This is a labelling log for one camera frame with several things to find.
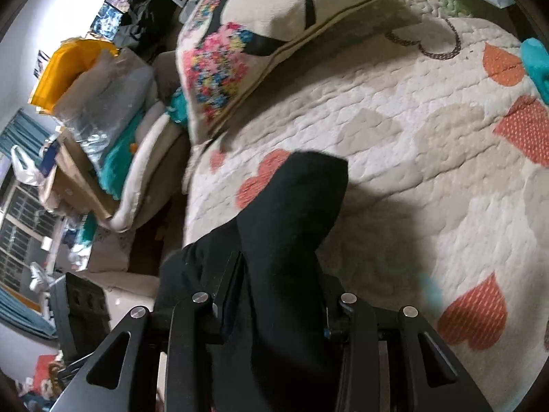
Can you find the brown cardboard box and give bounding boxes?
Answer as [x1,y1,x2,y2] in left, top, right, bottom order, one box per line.
[39,128,119,221]

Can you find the black bag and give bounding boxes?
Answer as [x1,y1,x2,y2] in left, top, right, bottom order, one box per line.
[114,0,182,63]

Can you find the teal fuzzy cloth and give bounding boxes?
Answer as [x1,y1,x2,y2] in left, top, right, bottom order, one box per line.
[520,38,549,104]

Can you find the teal plush toy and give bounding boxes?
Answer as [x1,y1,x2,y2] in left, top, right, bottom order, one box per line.
[98,109,144,201]

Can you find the teal curtain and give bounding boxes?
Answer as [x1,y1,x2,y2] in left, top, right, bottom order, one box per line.
[0,110,52,165]

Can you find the clear plastic bag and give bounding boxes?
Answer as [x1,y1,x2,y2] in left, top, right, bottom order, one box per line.
[53,48,153,169]

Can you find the beige cushioned chair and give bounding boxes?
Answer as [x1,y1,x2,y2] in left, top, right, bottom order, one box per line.
[102,51,190,233]

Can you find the black pants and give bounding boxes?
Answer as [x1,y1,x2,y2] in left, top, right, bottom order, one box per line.
[154,152,348,411]

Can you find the teal box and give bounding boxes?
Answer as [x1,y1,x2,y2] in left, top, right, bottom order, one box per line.
[166,88,188,129]

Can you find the heart pattern quilt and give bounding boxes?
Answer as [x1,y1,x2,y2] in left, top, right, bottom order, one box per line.
[183,0,548,411]

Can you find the floral bird cushion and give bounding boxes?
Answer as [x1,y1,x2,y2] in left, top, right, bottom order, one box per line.
[176,0,374,145]

